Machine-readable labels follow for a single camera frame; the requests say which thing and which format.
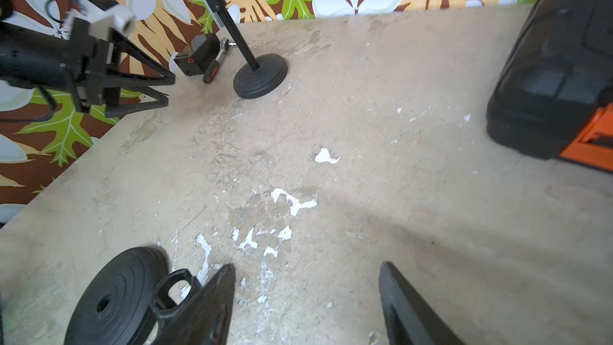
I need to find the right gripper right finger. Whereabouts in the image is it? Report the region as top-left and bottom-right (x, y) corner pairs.
(378, 261), (464, 345)

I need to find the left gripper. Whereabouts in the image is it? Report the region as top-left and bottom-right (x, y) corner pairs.
(66, 23), (176, 118)

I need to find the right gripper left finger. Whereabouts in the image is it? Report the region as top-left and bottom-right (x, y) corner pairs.
(180, 264), (236, 345)

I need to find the black microphone stand pole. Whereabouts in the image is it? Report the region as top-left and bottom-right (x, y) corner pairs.
(204, 0), (260, 70)

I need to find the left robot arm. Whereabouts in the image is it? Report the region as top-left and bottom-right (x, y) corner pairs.
(1, 0), (176, 121)

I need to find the small black box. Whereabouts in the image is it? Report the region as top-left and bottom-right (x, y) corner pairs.
(172, 33), (220, 76)

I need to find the small ratchet screwdriver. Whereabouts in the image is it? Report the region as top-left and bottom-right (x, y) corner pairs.
(203, 38), (236, 84)

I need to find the black plastic tool case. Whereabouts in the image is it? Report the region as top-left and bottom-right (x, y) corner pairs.
(486, 0), (612, 171)

